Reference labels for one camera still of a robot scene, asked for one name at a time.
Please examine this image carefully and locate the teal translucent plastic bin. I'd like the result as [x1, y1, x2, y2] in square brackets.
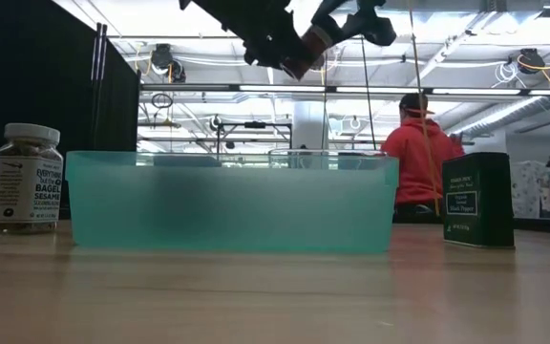
[64, 150, 400, 255]

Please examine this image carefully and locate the white patterned cloth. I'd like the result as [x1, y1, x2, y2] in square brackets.
[511, 160, 550, 220]

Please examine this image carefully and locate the black metal stand frame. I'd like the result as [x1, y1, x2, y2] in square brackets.
[215, 120, 294, 155]

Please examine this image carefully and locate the green black pepper tin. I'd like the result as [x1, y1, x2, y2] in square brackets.
[441, 151, 517, 250]

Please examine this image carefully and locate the black curtain pole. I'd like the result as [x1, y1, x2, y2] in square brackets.
[98, 22, 110, 150]
[91, 22, 101, 150]

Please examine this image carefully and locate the ceiling cable reel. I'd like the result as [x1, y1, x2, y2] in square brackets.
[150, 42, 187, 84]
[517, 47, 547, 75]

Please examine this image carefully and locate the black hanging cable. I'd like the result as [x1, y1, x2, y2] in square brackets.
[359, 35, 377, 152]

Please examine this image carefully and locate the bagel seasoning jar white lid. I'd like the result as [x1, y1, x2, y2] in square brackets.
[0, 122, 64, 236]

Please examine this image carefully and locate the clear plastic bin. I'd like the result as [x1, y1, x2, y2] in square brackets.
[268, 147, 387, 171]

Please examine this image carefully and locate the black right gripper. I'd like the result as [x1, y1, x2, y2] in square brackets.
[179, 0, 398, 69]

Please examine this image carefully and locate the ceiling light strip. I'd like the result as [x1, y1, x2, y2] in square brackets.
[139, 83, 550, 97]

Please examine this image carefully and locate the silver ventilation duct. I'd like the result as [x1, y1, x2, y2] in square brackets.
[446, 94, 550, 140]

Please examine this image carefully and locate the yellow hanging cable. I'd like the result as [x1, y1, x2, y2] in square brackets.
[407, 0, 442, 217]

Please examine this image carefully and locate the brown spice jar black lid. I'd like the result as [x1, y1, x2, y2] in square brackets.
[279, 24, 334, 81]

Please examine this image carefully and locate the black curtain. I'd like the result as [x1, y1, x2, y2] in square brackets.
[0, 0, 141, 222]

